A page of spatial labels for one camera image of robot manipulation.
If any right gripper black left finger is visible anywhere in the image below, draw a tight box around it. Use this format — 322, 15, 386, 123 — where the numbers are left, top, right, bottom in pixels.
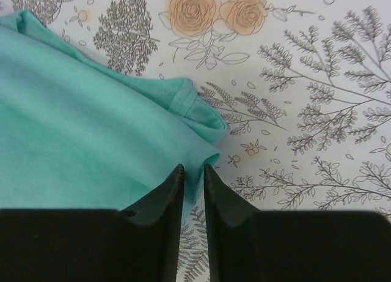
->
1, 165, 185, 281

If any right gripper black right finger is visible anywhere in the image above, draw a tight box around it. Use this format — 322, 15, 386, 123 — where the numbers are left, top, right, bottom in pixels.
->
204, 165, 390, 281

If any teal t shirt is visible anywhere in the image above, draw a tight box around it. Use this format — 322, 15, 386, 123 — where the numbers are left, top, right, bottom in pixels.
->
1, 10, 227, 211

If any floral table mat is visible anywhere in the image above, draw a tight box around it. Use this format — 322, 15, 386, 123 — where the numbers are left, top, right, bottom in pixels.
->
0, 0, 391, 282

